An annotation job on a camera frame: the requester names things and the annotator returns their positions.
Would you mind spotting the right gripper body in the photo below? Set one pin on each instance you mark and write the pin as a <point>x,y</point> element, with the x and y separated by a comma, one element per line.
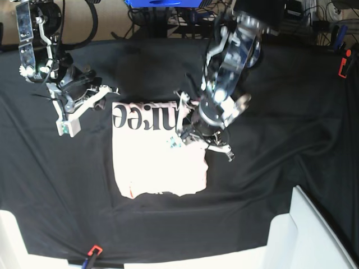
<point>74,87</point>

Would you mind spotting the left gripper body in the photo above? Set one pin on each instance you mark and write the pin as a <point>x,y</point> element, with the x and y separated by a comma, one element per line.
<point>206,120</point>

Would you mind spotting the pink T-shirt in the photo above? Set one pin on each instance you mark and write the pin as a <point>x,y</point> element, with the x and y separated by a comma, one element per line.
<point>149,157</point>

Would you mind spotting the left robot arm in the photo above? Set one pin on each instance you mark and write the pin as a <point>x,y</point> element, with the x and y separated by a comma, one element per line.
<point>233,49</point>

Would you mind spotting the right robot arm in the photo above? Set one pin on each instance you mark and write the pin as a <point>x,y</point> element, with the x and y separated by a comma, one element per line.
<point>46,60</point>

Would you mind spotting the black table cloth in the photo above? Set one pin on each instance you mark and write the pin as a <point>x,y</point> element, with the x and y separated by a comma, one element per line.
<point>301,128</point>

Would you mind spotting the red black clamp right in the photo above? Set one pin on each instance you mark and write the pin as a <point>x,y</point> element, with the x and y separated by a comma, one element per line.
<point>342,68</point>

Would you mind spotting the red black clamp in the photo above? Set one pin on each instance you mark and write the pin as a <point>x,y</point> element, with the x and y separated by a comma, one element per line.
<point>342,68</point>
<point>93,254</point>

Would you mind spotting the red black clamp bottom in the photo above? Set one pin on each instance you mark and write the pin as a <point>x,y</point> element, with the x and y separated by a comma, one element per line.
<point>93,254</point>

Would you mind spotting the white camera bracket right arm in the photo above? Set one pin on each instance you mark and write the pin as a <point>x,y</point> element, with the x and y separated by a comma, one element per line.
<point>68,122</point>

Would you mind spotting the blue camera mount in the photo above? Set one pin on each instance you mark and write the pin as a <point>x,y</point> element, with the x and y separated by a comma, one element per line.
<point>163,3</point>

